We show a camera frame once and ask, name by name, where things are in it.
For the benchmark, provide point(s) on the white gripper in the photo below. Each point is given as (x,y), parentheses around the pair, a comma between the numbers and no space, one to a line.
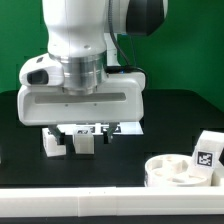
(118,99)

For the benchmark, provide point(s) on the white round stool seat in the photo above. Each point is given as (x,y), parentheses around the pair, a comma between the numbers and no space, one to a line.
(170,170)

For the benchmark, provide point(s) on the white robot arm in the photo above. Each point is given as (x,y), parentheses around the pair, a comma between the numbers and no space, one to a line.
(78,80)

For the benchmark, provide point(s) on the white marker sheet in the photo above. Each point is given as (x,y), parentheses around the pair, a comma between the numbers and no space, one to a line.
(122,128)

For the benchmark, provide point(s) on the white L-shaped wall fixture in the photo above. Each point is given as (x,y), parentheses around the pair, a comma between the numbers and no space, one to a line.
(114,201)

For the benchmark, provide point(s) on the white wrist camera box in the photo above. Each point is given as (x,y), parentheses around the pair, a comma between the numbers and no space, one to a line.
(42,71)

